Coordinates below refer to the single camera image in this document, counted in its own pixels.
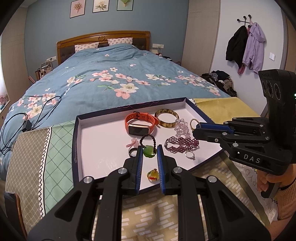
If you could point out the blue floral duvet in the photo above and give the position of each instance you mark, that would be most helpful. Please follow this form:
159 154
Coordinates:
98 79

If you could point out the black tracking camera box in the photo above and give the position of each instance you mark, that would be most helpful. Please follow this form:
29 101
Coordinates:
279 90

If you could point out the white flower framed picture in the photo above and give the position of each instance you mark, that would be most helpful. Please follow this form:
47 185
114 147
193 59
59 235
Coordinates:
100 6

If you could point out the pile of dark clothes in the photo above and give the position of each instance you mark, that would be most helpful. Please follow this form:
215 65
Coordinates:
222 81

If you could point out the yellow amber pendant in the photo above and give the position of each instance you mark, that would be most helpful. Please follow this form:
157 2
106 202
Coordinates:
153 175

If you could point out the floral pillow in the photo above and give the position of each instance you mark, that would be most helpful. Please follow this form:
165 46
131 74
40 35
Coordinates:
81 47
114 41

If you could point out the dark blue shallow tray box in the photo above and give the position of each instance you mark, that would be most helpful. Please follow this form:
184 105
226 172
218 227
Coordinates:
101 143

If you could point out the pink small trinket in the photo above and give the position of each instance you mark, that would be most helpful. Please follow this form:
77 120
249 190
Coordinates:
133 144

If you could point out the wooden bed headboard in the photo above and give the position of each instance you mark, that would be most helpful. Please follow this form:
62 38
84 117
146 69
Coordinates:
66 48

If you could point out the white wall switch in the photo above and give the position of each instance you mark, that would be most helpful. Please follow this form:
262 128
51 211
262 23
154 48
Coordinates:
272 56

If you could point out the right floral pillow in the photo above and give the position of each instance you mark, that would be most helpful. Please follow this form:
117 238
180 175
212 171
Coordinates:
114 41

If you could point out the black beaded green pendant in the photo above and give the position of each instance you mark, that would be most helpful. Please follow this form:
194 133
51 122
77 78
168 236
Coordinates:
148 150

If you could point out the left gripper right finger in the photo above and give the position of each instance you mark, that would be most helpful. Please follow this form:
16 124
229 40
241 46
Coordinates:
207 209

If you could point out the black jacket on hook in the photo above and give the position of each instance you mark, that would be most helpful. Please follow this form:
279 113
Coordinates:
236 46

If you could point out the pink flower framed picture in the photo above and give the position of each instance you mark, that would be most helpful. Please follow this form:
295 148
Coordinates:
77 8

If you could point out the lilac jacket on hook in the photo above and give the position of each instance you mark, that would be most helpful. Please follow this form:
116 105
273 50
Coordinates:
254 52

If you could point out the yellow cloth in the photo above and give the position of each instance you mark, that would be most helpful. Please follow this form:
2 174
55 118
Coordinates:
220 110

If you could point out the amber tortoiseshell bangle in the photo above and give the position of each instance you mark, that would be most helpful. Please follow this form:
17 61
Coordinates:
165 124

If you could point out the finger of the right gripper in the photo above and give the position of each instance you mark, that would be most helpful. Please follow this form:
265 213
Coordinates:
213 135
215 127

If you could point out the patterned patchwork mat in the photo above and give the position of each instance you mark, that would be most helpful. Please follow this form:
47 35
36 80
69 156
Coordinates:
40 173

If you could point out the orange smart watch band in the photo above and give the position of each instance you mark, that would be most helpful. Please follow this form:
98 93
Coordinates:
139 129

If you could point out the green leaf framed picture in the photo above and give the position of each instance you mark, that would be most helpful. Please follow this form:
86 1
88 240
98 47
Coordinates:
124 5

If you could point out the black wall coat hook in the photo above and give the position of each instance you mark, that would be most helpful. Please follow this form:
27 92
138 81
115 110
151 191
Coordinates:
246 20

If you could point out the left floral pillow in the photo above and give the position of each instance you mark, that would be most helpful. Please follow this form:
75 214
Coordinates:
81 47

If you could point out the person's right hand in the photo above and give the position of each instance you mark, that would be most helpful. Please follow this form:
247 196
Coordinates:
264 179

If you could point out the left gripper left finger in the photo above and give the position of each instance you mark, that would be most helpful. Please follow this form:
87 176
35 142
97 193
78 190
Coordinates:
93 207

